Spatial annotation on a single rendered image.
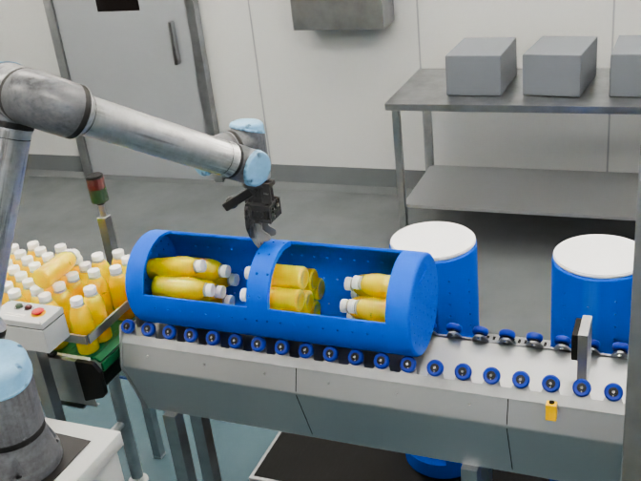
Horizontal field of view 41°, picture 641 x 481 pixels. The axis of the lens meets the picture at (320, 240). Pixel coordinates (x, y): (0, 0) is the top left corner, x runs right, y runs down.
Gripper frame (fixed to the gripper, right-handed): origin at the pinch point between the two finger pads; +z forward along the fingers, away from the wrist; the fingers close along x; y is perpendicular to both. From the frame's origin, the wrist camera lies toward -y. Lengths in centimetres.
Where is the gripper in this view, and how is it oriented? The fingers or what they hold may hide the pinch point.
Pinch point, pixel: (258, 244)
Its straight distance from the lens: 246.0
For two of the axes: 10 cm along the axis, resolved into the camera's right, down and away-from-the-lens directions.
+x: 3.7, -4.3, 8.2
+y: 9.2, 0.8, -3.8
